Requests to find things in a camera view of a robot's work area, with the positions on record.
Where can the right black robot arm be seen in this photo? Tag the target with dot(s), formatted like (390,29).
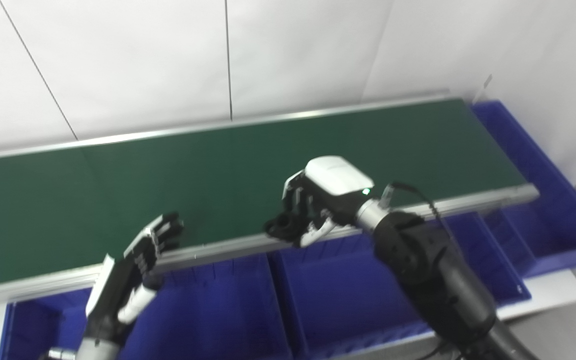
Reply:
(433,270)

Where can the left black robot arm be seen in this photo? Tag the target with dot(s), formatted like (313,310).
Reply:
(90,351)

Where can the black flange machine part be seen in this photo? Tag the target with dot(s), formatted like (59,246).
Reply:
(283,227)

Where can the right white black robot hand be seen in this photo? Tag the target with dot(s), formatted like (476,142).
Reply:
(338,182)

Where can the green conveyor belt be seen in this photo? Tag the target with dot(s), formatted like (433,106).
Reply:
(168,185)

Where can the blue plastic bin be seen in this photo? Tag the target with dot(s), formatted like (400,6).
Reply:
(338,295)
(208,315)
(553,210)

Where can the aluminium conveyor side rail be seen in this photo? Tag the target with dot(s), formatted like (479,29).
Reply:
(168,132)
(218,250)

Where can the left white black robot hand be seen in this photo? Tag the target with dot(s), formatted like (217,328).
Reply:
(113,290)

